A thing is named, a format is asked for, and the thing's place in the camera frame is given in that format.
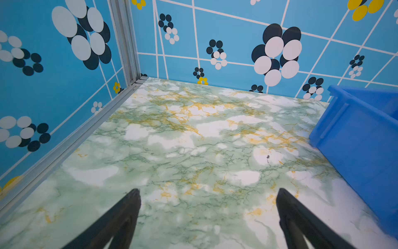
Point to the aluminium frame post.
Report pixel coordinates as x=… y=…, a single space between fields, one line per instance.
x=124 y=32

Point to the aluminium frame rail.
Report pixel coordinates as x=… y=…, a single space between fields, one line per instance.
x=25 y=185

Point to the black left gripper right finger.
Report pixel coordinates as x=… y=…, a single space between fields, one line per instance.
x=301 y=226

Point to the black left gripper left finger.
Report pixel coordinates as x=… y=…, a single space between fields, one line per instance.
x=115 y=228

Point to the blue plastic storage bin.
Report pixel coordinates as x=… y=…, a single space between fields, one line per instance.
x=358 y=135

